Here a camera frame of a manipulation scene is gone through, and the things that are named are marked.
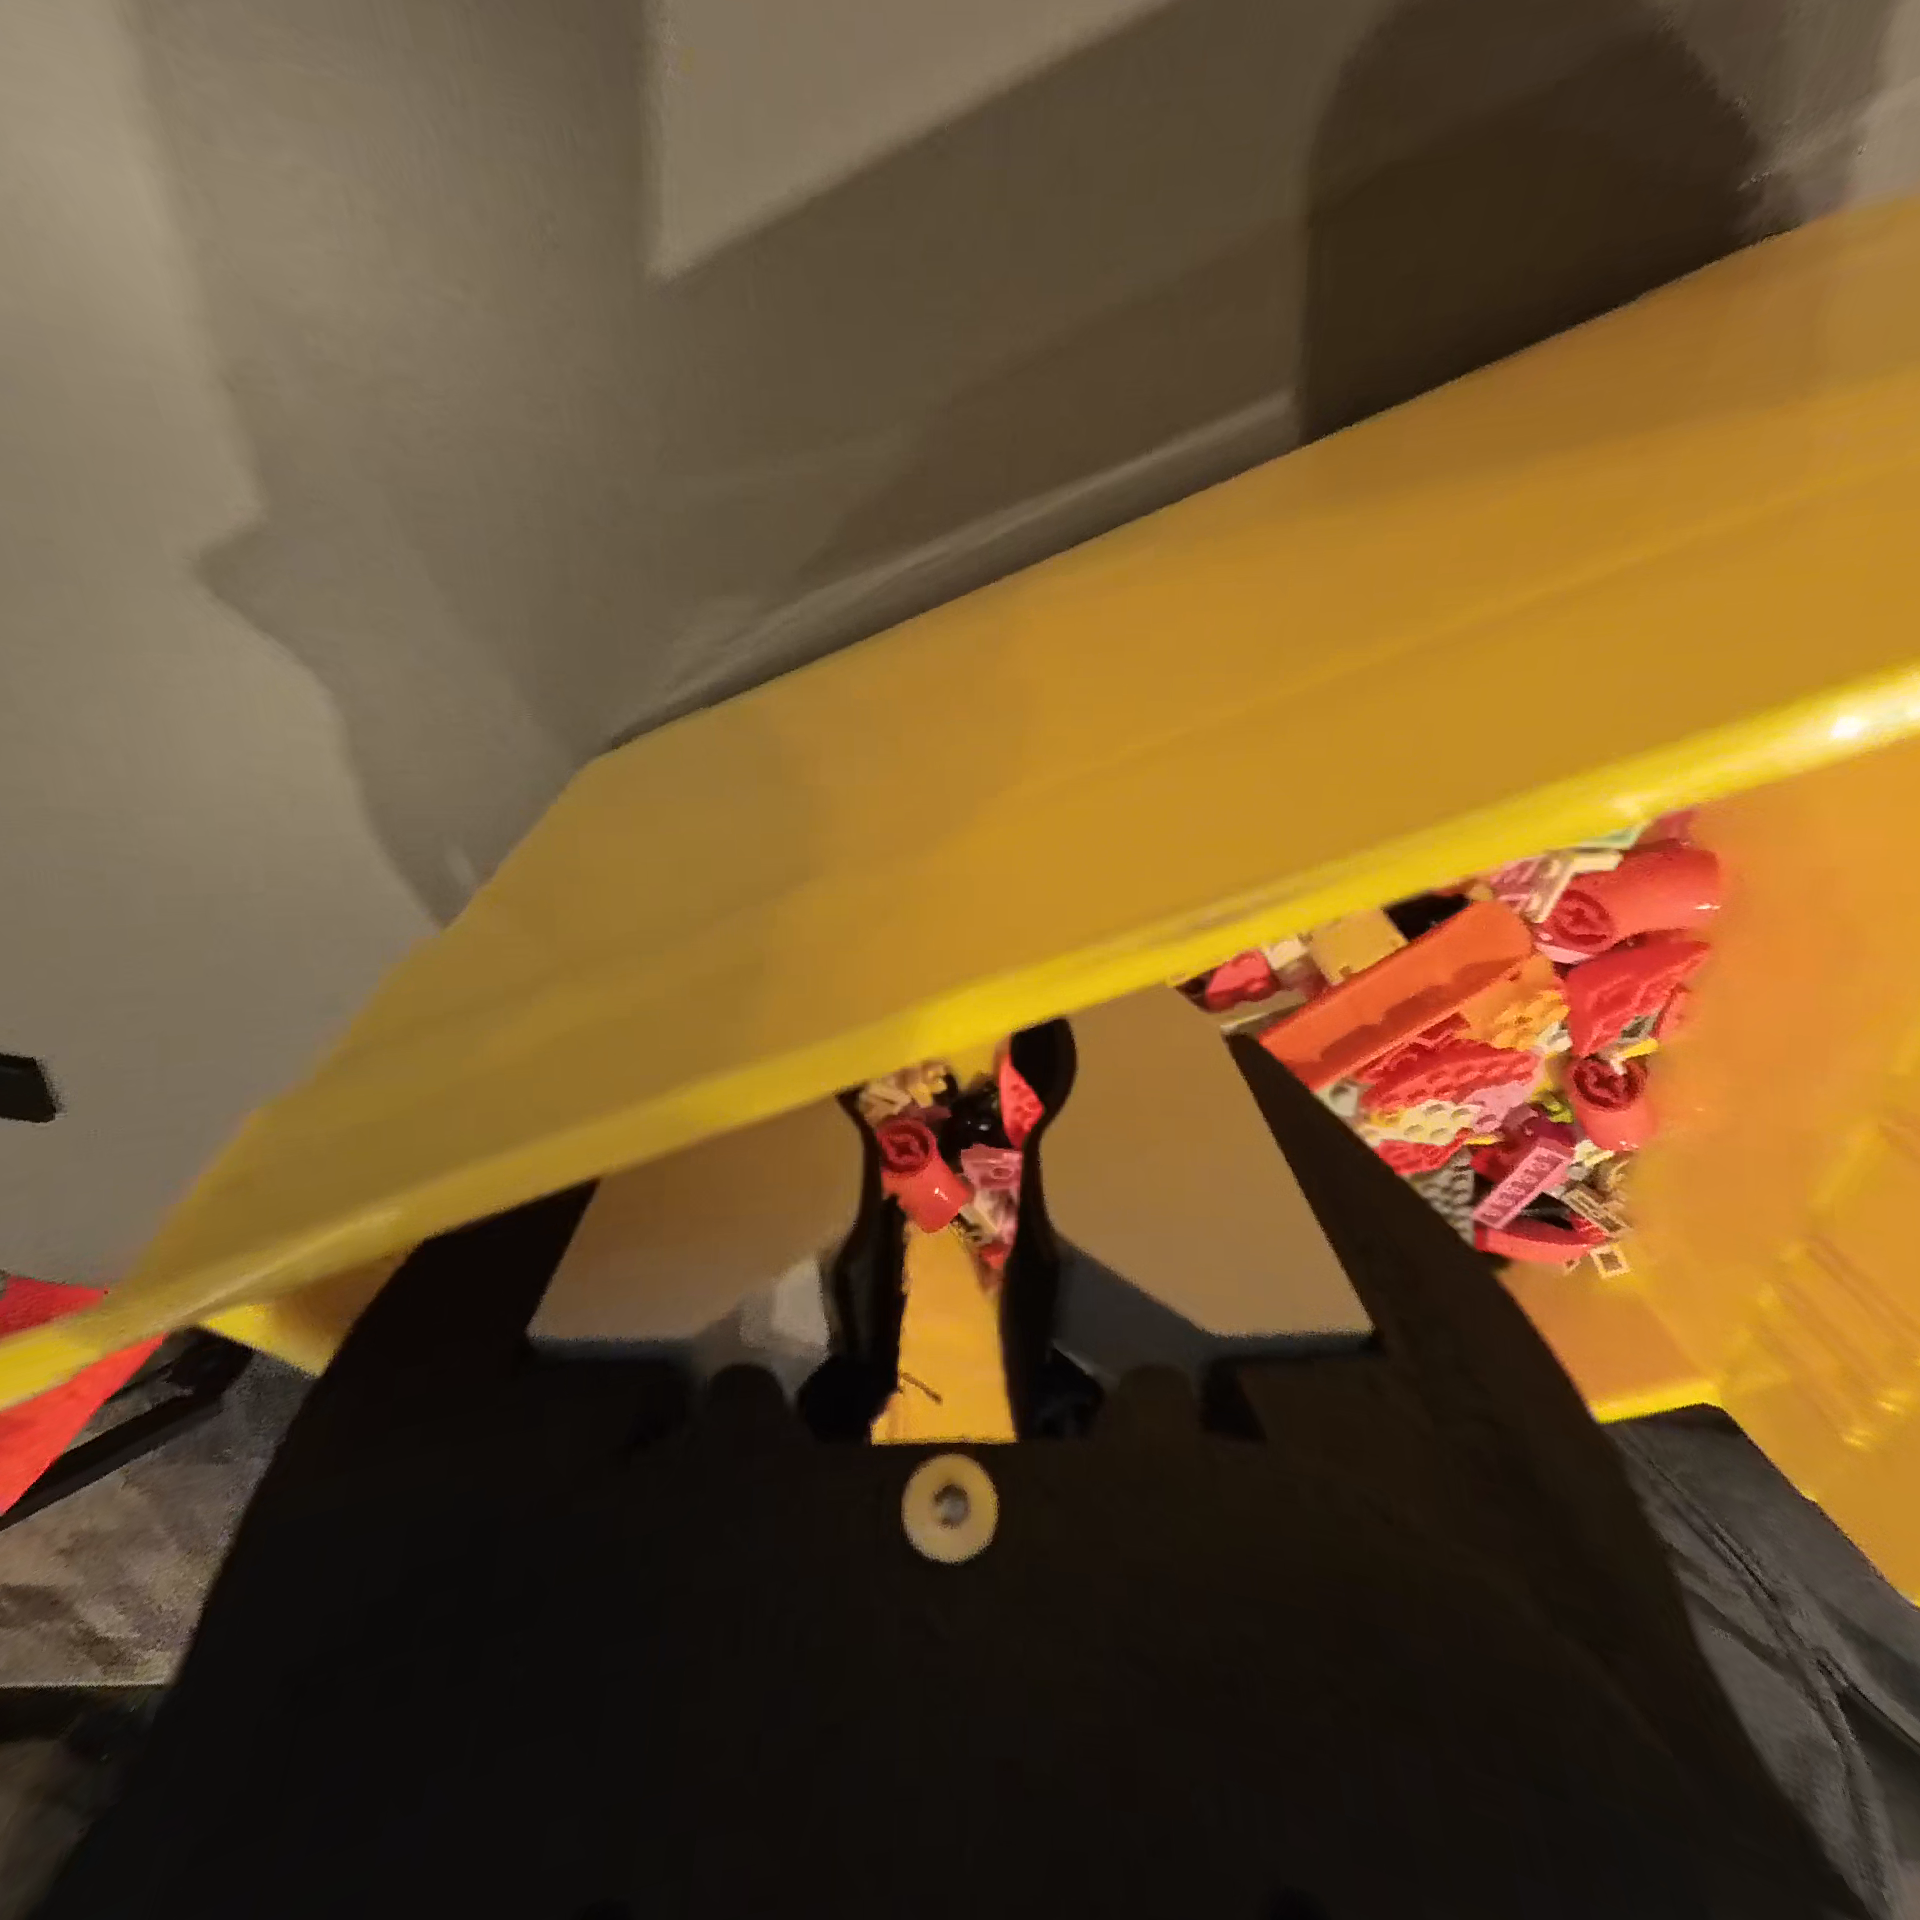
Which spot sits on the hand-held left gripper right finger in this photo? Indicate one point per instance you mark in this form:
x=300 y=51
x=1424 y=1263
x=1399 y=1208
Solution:
x=1200 y=1200

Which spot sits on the pile of toy bricks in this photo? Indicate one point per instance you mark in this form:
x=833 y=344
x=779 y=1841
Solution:
x=1500 y=1049

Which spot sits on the yellow plastic bin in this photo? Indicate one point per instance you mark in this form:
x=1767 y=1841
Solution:
x=1200 y=676

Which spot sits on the person's trouser leg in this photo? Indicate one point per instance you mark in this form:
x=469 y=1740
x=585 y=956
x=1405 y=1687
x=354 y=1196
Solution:
x=1800 y=1652

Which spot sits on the orange red object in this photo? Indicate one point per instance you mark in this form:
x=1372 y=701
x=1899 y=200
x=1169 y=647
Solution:
x=60 y=1382

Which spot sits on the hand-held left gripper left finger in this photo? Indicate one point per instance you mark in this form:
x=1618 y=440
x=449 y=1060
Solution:
x=705 y=1245

